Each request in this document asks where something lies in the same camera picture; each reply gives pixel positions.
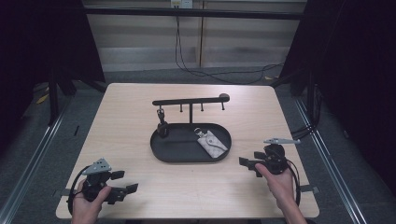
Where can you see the black horizontal frame bar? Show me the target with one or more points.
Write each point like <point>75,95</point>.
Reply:
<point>193,13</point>

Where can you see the black key rack with tray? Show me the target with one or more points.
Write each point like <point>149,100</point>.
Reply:
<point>180,146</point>

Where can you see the person's left hand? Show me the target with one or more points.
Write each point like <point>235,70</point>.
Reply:
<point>85,210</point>

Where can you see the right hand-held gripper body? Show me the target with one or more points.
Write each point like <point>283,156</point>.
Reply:
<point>275,155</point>

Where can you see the white wall socket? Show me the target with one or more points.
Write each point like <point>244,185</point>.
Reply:
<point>181,3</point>

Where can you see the grey key pouch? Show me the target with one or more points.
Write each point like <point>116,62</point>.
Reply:
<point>213,143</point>

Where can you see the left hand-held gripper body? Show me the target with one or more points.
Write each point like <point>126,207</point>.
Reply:
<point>97,168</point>

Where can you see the dark curtain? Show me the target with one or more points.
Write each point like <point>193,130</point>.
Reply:
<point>40,40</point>
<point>355,77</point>

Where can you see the person's right hand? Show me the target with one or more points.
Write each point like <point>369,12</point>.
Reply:
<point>280,186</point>

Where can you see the metal floor rail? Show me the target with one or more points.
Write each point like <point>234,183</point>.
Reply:
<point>28,177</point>
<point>330,168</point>

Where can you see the yellow tape piece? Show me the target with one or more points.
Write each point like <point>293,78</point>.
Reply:
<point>42,99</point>

